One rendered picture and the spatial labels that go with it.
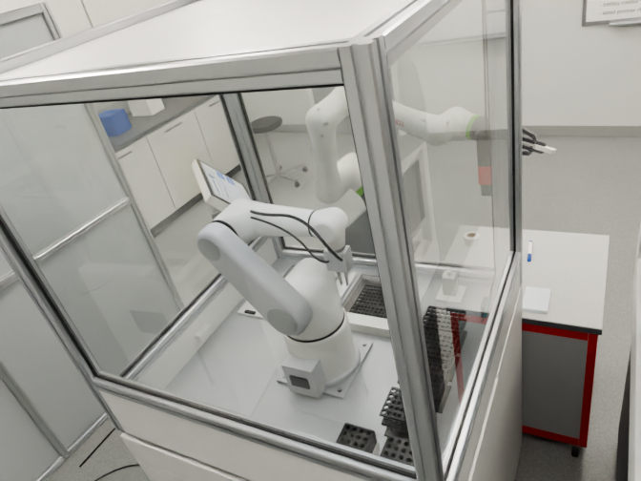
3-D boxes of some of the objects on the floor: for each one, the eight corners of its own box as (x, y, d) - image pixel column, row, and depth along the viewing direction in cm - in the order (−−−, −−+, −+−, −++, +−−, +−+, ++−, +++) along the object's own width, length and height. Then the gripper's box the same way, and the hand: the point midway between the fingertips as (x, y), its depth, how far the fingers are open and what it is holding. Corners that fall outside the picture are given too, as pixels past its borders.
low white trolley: (469, 341, 284) (460, 224, 244) (596, 363, 254) (609, 235, 215) (440, 426, 243) (423, 303, 203) (588, 464, 213) (602, 328, 174)
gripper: (481, 150, 189) (545, 172, 176) (490, 115, 183) (557, 135, 170) (489, 147, 194) (551, 167, 182) (499, 113, 188) (565, 132, 175)
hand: (545, 148), depth 178 cm, fingers closed
